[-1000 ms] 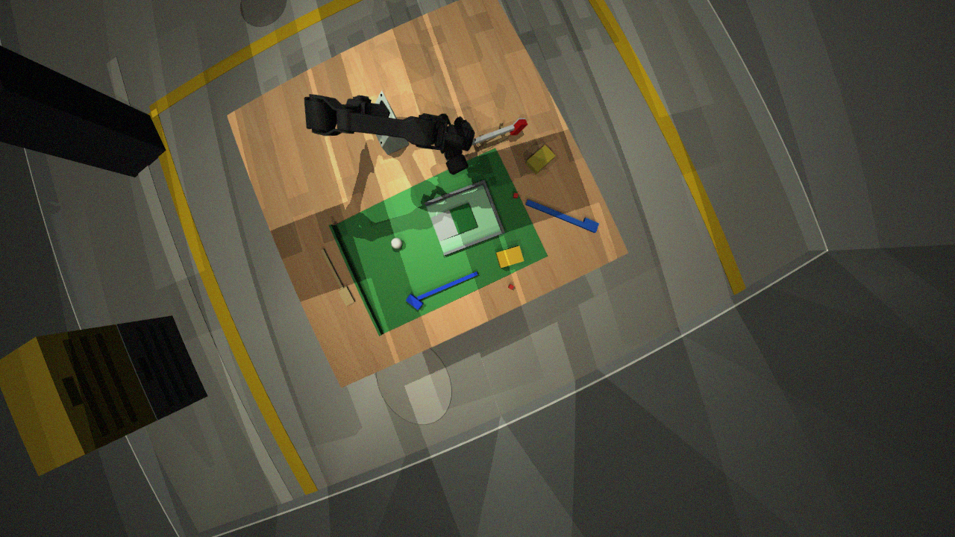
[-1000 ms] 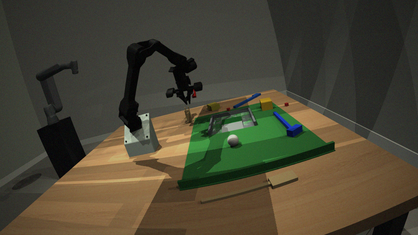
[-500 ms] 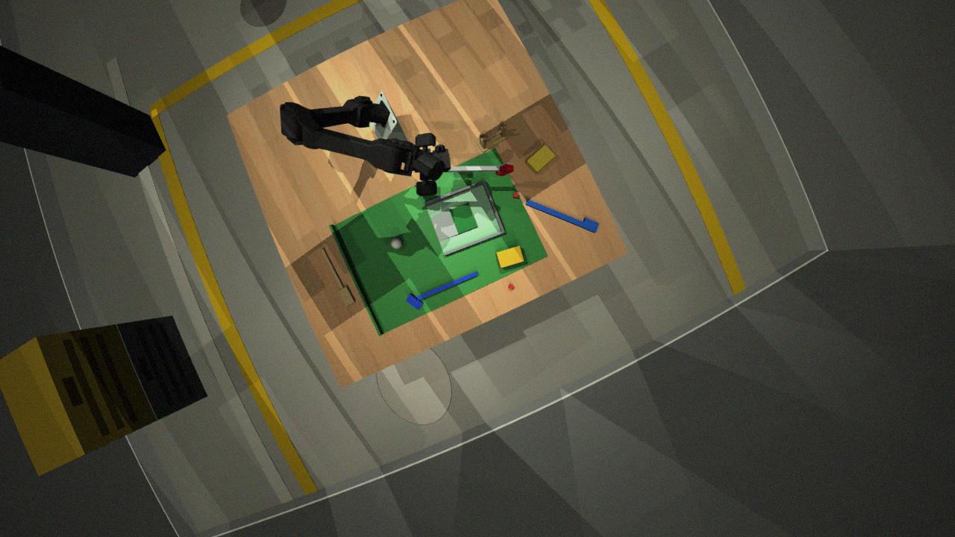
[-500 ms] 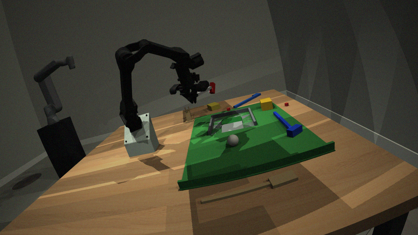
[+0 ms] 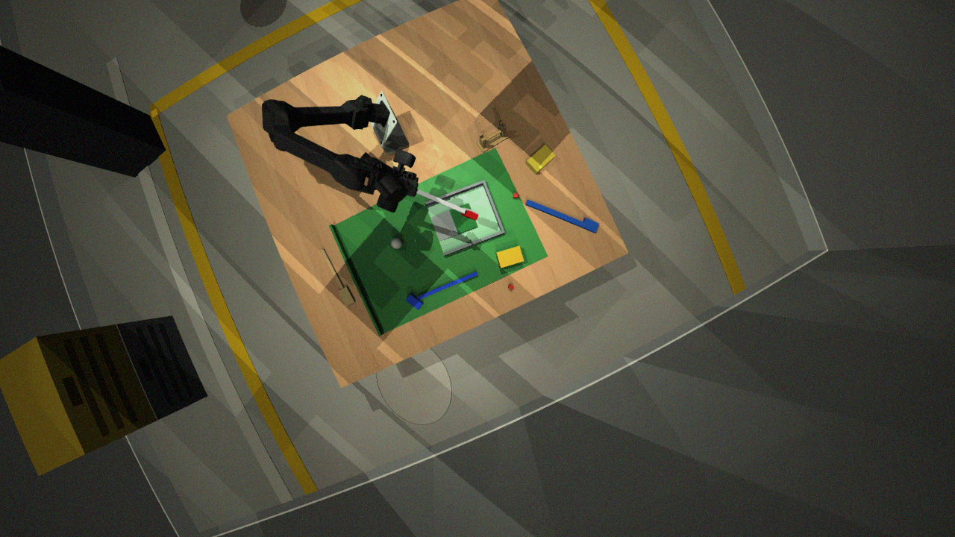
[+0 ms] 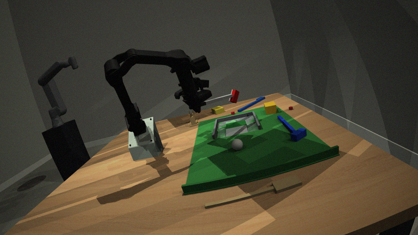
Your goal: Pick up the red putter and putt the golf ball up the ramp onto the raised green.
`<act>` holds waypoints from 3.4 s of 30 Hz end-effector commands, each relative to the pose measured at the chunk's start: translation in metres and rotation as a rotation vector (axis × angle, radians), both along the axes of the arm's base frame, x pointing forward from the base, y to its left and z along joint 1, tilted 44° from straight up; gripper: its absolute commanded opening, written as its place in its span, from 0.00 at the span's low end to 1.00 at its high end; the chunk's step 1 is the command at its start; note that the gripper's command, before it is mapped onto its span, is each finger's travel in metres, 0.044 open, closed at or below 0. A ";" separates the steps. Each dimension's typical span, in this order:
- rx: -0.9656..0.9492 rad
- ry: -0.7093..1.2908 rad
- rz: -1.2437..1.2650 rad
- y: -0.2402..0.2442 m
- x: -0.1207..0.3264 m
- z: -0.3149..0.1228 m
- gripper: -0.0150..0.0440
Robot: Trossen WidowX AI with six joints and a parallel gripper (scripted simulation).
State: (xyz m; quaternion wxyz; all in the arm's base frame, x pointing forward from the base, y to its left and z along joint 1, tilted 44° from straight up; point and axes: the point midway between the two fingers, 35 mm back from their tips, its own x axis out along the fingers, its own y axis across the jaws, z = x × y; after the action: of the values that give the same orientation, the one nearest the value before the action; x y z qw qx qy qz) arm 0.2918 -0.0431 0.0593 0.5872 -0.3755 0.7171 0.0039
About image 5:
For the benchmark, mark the green putting mat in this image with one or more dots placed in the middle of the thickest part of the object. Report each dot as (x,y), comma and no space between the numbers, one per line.
(390,275)

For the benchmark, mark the yellow rectangular block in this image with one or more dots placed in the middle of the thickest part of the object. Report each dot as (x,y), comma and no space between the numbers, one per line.
(540,159)

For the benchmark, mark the yellow cube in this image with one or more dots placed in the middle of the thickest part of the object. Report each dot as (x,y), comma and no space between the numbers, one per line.
(509,257)

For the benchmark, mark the red golf putter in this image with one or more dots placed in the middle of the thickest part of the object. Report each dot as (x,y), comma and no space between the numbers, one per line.
(464,211)

